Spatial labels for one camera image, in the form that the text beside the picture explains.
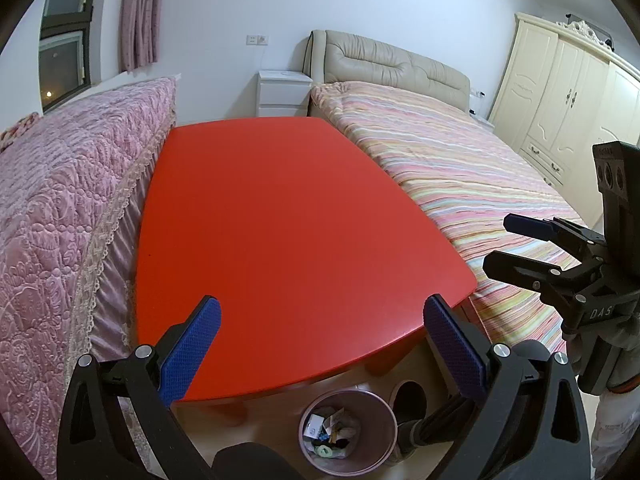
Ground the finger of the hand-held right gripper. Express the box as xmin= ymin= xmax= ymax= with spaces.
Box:
xmin=482 ymin=250 xmax=587 ymax=307
xmin=502 ymin=212 xmax=608 ymax=261

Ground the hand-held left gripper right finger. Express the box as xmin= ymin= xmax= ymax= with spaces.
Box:
xmin=422 ymin=294 xmax=591 ymax=480

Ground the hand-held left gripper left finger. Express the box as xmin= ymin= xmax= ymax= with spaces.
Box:
xmin=57 ymin=295 xmax=222 ymax=480

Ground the pink trash bin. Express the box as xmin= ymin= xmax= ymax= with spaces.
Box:
xmin=298 ymin=390 xmax=398 ymax=476

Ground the pink white paper box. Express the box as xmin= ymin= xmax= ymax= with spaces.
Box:
xmin=305 ymin=414 xmax=328 ymax=441

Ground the person's right hand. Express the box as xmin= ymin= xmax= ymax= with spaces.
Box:
xmin=612 ymin=332 xmax=640 ymax=391

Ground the grey slipper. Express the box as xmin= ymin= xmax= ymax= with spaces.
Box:
xmin=390 ymin=380 xmax=430 ymax=461

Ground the person's right leg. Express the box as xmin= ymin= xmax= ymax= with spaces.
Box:
xmin=512 ymin=339 xmax=553 ymax=361

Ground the person's leg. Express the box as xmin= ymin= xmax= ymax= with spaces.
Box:
xmin=512 ymin=339 xmax=553 ymax=361
xmin=212 ymin=442 xmax=307 ymax=480

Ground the bed with striped cover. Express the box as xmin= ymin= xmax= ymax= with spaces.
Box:
xmin=309 ymin=81 xmax=586 ymax=356

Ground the person's left leg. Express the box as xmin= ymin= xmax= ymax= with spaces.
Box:
xmin=212 ymin=442 xmax=307 ymax=480

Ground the cream wardrobe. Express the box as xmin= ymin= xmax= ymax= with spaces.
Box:
xmin=487 ymin=11 xmax=640 ymax=231

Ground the red table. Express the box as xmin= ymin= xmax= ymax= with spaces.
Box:
xmin=135 ymin=116 xmax=479 ymax=413

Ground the pink quilted sofa cover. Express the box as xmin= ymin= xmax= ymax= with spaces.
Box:
xmin=0 ymin=76 xmax=178 ymax=480

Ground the beige padded headboard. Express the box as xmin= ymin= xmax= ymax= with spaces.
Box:
xmin=306 ymin=29 xmax=472 ymax=116

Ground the pink patterned cushion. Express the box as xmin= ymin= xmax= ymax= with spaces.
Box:
xmin=0 ymin=111 xmax=41 ymax=153

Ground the dark glass window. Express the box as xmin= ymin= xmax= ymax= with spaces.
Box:
xmin=39 ymin=0 xmax=96 ymax=113

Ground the pink curtain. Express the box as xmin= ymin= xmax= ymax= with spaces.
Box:
xmin=119 ymin=0 xmax=167 ymax=73

